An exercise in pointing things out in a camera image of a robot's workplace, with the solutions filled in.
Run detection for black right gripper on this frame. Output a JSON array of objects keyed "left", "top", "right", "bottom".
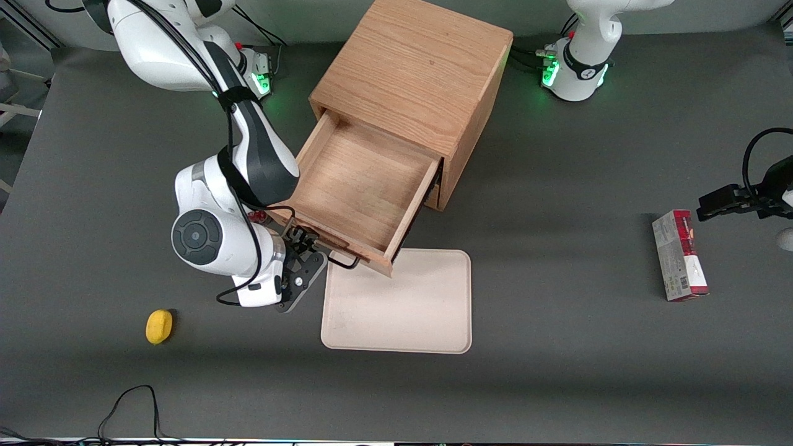
[{"left": 275, "top": 225, "right": 328, "bottom": 313}]

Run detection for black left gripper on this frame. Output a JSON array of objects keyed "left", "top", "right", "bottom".
[{"left": 696, "top": 155, "right": 793, "bottom": 222}]

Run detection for wooden drawer cabinet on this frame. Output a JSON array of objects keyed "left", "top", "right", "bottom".
[{"left": 309, "top": 0, "right": 514, "bottom": 212}]

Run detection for grey and red carton box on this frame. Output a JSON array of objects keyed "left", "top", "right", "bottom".
[{"left": 651, "top": 209, "right": 711, "bottom": 303}]

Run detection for beige plastic tray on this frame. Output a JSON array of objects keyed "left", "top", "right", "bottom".
[{"left": 320, "top": 248, "right": 473, "bottom": 355}]

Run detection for yellow lemon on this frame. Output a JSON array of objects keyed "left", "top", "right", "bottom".
[{"left": 146, "top": 309, "right": 174, "bottom": 345}]

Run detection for black left gripper cable loop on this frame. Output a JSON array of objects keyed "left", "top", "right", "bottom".
[{"left": 742, "top": 127, "right": 793, "bottom": 200}]

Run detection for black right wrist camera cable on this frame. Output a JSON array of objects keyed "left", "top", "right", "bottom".
[{"left": 215, "top": 87, "right": 297, "bottom": 308}]

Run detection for black right arm base cables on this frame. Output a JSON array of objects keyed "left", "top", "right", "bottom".
[{"left": 233, "top": 5, "right": 288, "bottom": 49}]

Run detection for black arm base cables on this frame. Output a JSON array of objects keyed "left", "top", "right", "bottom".
[
  {"left": 510, "top": 12, "right": 581, "bottom": 72},
  {"left": 233, "top": 5, "right": 288, "bottom": 49}
]

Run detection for looped black floor cable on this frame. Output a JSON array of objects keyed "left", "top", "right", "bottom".
[{"left": 96, "top": 384, "right": 186, "bottom": 444}]

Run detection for black left arm base cables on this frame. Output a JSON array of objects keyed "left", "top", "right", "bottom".
[{"left": 510, "top": 12, "right": 581, "bottom": 72}]

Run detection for white stand frame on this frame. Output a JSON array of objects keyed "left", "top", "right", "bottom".
[{"left": 0, "top": 42, "right": 42, "bottom": 120}]

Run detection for short black floor cable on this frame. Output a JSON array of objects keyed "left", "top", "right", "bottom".
[{"left": 0, "top": 425, "right": 38, "bottom": 444}]

